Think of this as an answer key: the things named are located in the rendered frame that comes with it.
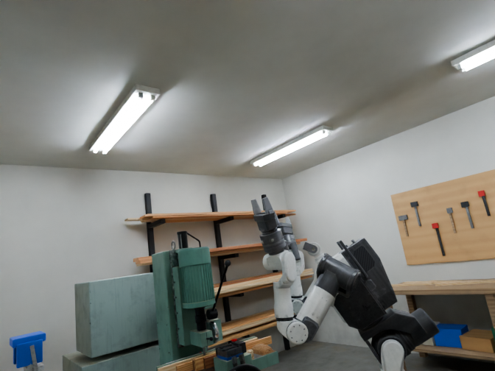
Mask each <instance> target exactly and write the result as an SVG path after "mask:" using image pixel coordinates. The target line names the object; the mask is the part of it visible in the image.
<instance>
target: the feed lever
mask: <svg viewBox="0 0 495 371"><path fill-rule="evenodd" d="M230 265H231V262H230V261H229V260H227V261H225V270H224V272H223V276H222V280H221V282H220V287H219V289H218V292H217V296H216V299H215V304H214V306H213V308H211V309H208V310H207V311H206V316H207V318H206V319H207V320H211V319H216V318H217V317H218V312H217V309H216V308H215V307H216V304H217V300H218V297H219V295H220V291H221V288H222V284H223V281H224V279H225V274H226V272H227V269H228V267H229V266H230Z"/></svg>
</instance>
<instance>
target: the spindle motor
mask: <svg viewBox="0 0 495 371"><path fill-rule="evenodd" d="M178 263H179V267H180V268H179V270H180V285H181V293H182V301H183V308H186V309H193V308H202V307H206V306H210V305H213V304H215V296H214V283H213V277H212V270H211V257H210V250H209V248H208V247H195V248H189V249H184V250H179V251H178Z"/></svg>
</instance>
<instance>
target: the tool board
mask: <svg viewBox="0 0 495 371"><path fill-rule="evenodd" d="M390 196H391V199H392V203H393V209H394V212H395V215H396V221H397V225H398V228H399V233H400V237H401V243H402V246H403V249H404V255H405V258H406V262H407V265H415V264H433V263H443V262H453V261H472V260H482V259H492V258H495V169H493V170H490V171H486V172H481V173H478V174H473V175H469V176H466V177H461V178H457V179H454V180H449V181H446V182H442V183H437V184H434V185H428V186H425V187H422V188H417V189H413V190H410V191H405V192H401V193H398V194H393V195H390Z"/></svg>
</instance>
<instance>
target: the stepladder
mask: <svg viewBox="0 0 495 371"><path fill-rule="evenodd" d="M43 341H46V333H44V332H42V331H38V332H34V333H28V334H24V335H20V336H14V337H11V338H10V346H11V347H12V348H13V364H16V367H17V368H21V367H23V368H24V371H41V370H44V364H42V363H41V362H42V361H43Z"/></svg>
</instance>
